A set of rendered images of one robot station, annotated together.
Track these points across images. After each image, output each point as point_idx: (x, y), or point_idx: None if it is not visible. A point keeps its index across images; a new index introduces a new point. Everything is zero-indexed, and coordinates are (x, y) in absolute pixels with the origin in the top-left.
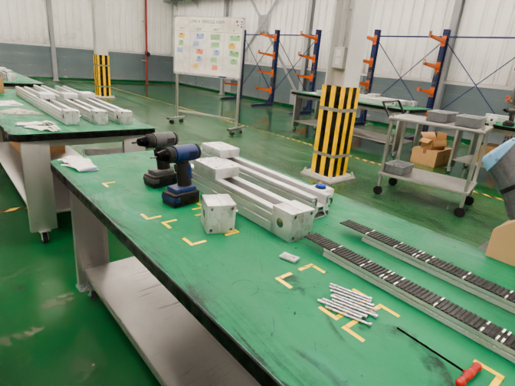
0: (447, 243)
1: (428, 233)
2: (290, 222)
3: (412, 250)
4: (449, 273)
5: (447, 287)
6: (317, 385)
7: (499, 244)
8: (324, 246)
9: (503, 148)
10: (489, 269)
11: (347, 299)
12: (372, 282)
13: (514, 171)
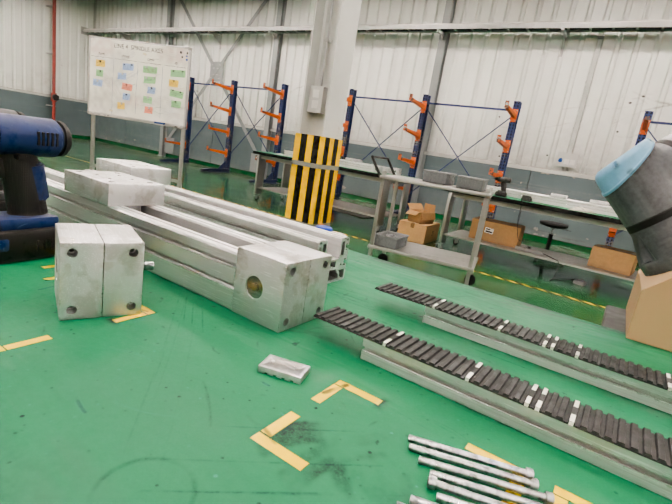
0: (558, 321)
1: (518, 306)
2: (280, 283)
3: (534, 334)
4: (635, 378)
5: (638, 412)
6: None
7: (653, 317)
8: (365, 334)
9: (640, 152)
10: (659, 364)
11: (476, 486)
12: (498, 418)
13: (661, 189)
